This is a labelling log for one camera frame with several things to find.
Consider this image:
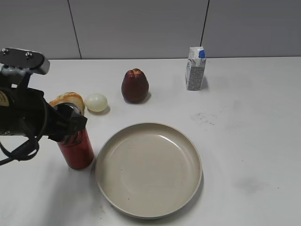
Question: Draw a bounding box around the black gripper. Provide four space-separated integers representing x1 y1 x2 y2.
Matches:
0 69 87 142

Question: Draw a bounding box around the red cola can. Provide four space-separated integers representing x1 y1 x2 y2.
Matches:
57 103 94 170

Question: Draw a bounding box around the beige round plate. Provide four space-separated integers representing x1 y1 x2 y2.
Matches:
95 122 203 219

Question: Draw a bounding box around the striped bread roll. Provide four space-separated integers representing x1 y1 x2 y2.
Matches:
49 92 85 114

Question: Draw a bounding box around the white peeled egg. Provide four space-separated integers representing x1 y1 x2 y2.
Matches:
84 93 108 112

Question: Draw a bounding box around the dark red wax apple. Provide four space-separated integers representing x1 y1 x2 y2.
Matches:
121 68 149 103

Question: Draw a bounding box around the white blue milk carton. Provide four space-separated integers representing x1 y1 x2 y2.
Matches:
185 47 206 90

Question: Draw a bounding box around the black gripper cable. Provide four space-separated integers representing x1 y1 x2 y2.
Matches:
0 98 48 166

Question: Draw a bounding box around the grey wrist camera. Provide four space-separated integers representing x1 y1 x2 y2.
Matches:
0 48 50 75

